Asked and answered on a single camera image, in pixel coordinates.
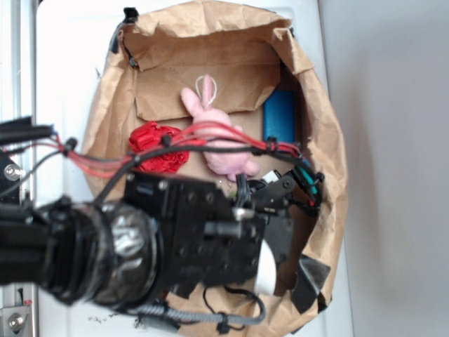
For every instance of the red crumpled paper ball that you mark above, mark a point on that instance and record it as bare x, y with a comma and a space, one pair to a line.
148, 137

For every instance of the metal corner bracket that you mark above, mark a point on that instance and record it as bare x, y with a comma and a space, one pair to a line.
14, 320

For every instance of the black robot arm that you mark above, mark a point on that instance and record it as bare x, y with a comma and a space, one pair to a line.
90, 251

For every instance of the blue rectangular block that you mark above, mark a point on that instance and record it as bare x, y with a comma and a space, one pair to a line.
279, 117

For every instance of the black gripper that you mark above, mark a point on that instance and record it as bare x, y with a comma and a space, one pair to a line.
201, 236

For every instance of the aluminium frame rail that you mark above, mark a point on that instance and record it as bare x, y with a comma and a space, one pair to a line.
18, 99

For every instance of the pink plush bunny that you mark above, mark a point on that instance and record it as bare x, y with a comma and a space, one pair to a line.
199, 104

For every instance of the brown paper bag bin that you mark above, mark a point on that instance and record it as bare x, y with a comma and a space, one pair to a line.
249, 52

